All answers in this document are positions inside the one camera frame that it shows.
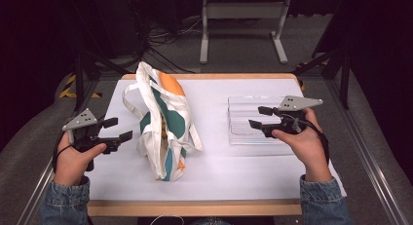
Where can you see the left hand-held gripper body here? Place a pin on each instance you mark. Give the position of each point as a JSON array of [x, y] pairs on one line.
[[81, 121]]

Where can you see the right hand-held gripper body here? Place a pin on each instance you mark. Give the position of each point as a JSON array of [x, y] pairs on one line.
[[297, 103]]

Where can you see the clear plastic tray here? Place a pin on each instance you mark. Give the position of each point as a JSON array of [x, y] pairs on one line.
[[242, 121]]

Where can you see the white patterned tote bag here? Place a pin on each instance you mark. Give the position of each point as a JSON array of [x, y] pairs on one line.
[[168, 121]]

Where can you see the person's left hand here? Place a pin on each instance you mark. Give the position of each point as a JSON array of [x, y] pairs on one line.
[[69, 163]]

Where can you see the person's right hand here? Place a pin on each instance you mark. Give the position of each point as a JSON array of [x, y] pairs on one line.
[[308, 150]]

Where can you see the yellow black hazard tape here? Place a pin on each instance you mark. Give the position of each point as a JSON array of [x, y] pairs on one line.
[[69, 88]]

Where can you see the black tripod stand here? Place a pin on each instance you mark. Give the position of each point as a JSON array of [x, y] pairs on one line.
[[344, 72], [79, 72]]

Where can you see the white paper sheet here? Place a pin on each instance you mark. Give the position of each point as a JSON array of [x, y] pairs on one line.
[[227, 173]]

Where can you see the grey metal stand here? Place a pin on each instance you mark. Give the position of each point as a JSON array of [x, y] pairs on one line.
[[242, 10]]

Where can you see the aluminium rail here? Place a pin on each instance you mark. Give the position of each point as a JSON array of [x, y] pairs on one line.
[[34, 202], [367, 153]]

